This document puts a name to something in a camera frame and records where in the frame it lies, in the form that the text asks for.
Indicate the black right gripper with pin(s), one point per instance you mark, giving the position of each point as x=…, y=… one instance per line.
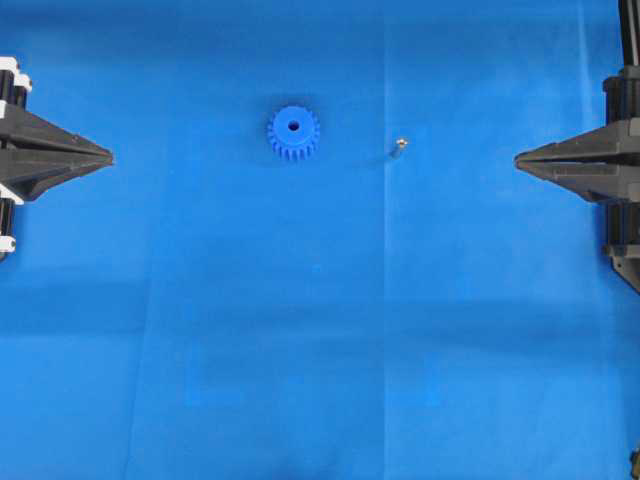
x=617, y=142

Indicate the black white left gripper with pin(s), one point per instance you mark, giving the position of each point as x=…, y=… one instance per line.
x=27, y=174

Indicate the small blue plastic gear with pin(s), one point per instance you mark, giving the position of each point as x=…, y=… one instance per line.
x=293, y=133

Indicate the blue table cloth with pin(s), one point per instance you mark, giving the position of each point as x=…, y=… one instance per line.
x=203, y=309

